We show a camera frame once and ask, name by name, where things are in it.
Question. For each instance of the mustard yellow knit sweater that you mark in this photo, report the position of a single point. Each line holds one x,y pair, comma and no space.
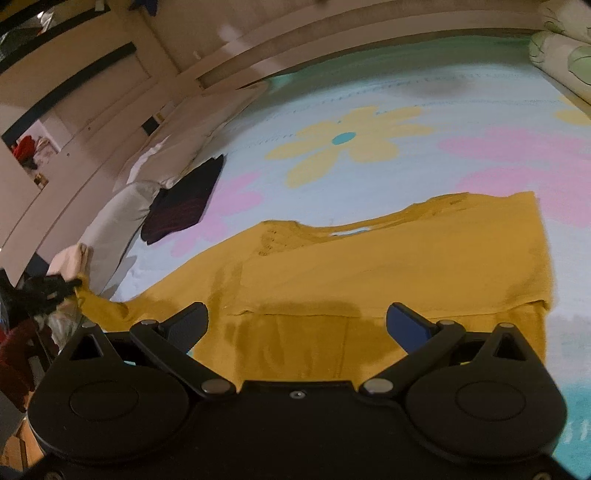
369,267

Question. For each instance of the pale pink cloth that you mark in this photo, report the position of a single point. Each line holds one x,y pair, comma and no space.
69,261

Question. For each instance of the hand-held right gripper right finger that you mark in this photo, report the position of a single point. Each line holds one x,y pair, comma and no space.
406,327

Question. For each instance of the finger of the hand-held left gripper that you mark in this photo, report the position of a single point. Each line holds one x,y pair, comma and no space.
62,287

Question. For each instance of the grey white pillow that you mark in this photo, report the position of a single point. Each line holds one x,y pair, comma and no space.
117,221

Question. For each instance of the wooden headboard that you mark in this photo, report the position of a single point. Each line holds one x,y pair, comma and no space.
323,32

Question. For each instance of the red clothes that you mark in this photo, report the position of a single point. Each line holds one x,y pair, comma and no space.
25,150

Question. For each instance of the leaf print folded quilt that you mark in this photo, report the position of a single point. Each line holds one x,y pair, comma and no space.
561,50

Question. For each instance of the cream pillow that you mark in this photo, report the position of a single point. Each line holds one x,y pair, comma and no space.
194,120

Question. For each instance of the black red-striped folded cloth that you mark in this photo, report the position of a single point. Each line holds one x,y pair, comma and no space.
184,203

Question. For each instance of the cream wardrobe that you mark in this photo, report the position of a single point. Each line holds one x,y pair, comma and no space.
87,106

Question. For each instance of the person's left forearm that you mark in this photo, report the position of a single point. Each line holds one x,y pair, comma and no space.
14,360

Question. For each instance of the light blue floral blanket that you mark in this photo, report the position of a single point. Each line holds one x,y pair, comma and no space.
415,101

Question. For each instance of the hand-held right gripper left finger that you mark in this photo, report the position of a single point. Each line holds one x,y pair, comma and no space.
189,325

